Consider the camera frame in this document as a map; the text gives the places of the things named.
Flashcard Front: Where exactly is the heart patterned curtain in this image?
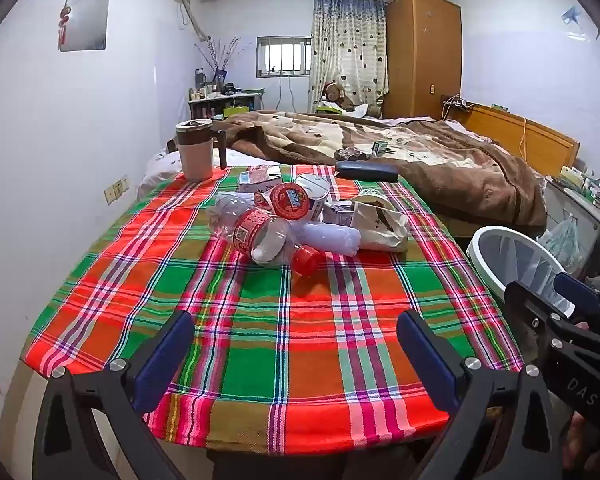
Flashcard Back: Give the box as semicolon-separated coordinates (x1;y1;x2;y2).
307;0;390;118

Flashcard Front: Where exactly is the white round trash bin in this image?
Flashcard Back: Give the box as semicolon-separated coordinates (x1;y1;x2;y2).
466;225;576;318

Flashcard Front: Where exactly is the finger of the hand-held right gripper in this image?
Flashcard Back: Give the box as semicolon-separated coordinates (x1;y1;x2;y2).
503;280;581;356
553;271;600;328

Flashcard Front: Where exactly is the wall socket plate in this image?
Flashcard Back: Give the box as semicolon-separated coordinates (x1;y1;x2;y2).
104;175;130;206

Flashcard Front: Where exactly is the air conditioner pipe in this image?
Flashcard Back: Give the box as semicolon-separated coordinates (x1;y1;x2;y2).
175;0;208;43

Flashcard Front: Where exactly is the beige paper cup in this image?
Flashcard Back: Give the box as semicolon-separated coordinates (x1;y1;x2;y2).
355;187;396;211

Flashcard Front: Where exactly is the brown patterned blanket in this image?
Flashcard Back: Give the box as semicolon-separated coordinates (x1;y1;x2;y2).
212;110;548;226

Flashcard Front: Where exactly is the pink drink carton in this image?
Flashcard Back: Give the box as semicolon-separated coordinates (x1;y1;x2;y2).
237;165;283;193

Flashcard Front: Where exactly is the bedside cabinet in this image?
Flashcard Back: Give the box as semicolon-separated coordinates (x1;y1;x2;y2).
545;165;600;271

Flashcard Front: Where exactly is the white cup with red lid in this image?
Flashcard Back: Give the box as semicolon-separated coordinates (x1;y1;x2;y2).
267;174;331;223

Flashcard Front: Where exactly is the white shelf desk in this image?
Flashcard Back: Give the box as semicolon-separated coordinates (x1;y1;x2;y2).
187;92;266;121

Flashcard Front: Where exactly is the beige mug with brown lid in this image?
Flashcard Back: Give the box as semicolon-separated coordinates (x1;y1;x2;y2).
175;118;228;182

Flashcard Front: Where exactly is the purple drink carton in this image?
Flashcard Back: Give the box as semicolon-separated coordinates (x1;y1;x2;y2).
325;200;356;228

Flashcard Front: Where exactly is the wooden wardrobe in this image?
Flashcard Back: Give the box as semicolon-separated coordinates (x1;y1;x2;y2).
382;0;463;121

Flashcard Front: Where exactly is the white paper bag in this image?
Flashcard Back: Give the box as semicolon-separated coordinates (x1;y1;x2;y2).
351;200;411;253

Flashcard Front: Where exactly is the wooden headboard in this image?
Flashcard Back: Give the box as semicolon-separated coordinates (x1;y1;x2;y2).
452;103;581;178

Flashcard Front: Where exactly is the vase with purple branches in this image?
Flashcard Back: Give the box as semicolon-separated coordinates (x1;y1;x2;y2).
195;35;253;96

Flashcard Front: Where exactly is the silver wall poster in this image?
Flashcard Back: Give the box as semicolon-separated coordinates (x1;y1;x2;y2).
57;0;110;52

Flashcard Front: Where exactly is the dark blue glasses case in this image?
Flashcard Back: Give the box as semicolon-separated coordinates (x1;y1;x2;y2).
335;161;400;182

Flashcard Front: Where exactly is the group of bottles on shelf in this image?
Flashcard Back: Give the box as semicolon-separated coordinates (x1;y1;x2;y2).
190;67;241;101

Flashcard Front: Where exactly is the clear bottle with red label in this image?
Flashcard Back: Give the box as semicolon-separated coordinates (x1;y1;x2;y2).
205;192;293;266

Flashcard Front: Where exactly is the clear ribbed plastic bottle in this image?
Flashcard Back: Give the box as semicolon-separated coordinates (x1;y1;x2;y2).
291;221;362;279

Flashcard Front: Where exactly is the red hanging ornament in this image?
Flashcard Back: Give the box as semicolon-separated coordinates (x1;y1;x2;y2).
57;2;73;48

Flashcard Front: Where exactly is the translucent plastic bag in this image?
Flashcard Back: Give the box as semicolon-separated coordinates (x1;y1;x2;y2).
535;215;586;273

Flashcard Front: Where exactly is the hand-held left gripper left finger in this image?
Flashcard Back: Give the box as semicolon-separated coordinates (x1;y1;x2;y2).
32;310;196;480

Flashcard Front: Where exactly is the barred window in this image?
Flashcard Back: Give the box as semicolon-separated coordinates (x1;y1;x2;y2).
256;36;312;79

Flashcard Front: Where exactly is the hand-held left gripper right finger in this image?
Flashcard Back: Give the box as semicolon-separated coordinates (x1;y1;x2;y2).
396;309;563;480

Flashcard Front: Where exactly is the red green plaid tablecloth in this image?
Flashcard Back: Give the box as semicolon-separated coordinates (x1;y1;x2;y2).
20;162;526;458

